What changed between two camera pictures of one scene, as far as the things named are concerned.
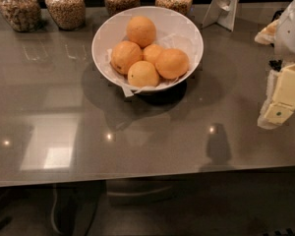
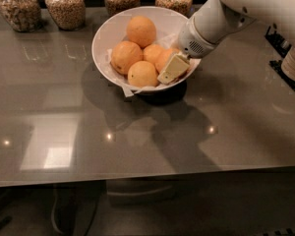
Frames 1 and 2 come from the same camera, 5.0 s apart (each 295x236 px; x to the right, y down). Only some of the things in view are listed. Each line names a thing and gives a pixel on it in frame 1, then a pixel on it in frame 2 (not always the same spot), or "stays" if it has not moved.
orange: (124, 54) stays
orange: (172, 64) stays
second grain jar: (67, 6) stays
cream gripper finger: (285, 89) → (191, 45)
